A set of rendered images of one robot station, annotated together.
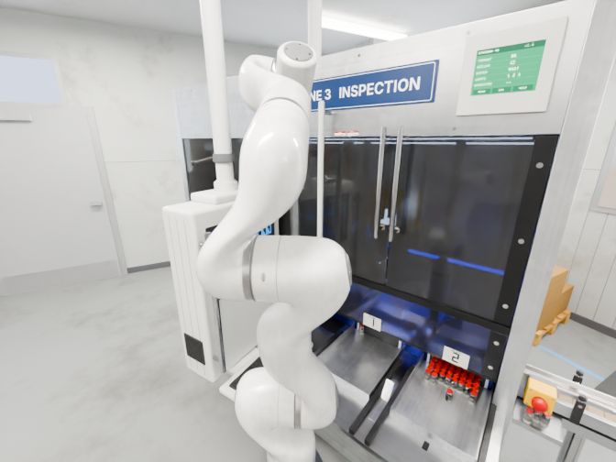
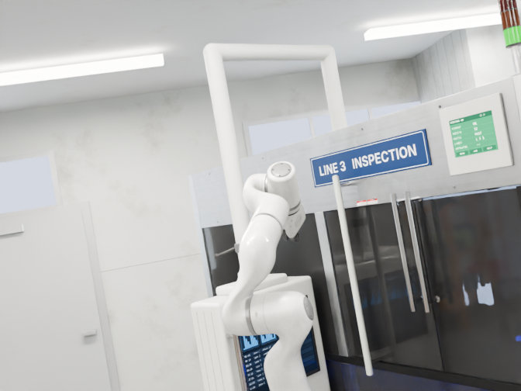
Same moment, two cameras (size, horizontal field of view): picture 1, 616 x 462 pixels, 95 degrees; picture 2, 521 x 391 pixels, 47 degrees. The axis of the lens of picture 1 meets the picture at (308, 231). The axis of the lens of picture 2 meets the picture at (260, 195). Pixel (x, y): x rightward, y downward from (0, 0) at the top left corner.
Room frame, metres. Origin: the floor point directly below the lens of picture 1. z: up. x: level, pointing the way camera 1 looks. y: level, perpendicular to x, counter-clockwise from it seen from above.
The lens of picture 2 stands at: (-1.02, -0.40, 1.86)
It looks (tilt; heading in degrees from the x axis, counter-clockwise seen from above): 1 degrees up; 16
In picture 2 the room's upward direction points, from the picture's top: 10 degrees counter-clockwise
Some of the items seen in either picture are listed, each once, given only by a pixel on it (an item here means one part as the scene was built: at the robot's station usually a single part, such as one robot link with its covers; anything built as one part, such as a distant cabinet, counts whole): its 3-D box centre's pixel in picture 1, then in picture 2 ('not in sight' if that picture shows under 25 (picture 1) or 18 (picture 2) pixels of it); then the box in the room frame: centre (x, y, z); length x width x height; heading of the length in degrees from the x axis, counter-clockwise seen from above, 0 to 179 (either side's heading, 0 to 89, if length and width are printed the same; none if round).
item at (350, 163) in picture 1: (340, 207); (379, 284); (1.20, -0.14, 1.51); 0.47 x 0.01 x 0.59; 51
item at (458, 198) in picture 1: (452, 226); (484, 285); (0.92, -0.49, 1.51); 0.43 x 0.01 x 0.59; 51
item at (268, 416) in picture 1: (276, 415); not in sight; (0.50, 0.07, 1.16); 0.19 x 0.12 x 0.24; 88
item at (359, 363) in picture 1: (360, 356); not in sight; (1.00, -0.23, 0.90); 0.34 x 0.26 x 0.04; 141
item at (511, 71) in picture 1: (504, 71); (474, 136); (0.86, -0.53, 1.96); 0.21 x 0.01 x 0.21; 51
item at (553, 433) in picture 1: (536, 416); not in sight; (0.74, -0.80, 0.87); 0.14 x 0.13 x 0.02; 141
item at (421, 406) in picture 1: (444, 399); not in sight; (0.78, -0.49, 0.90); 0.34 x 0.26 x 0.04; 141
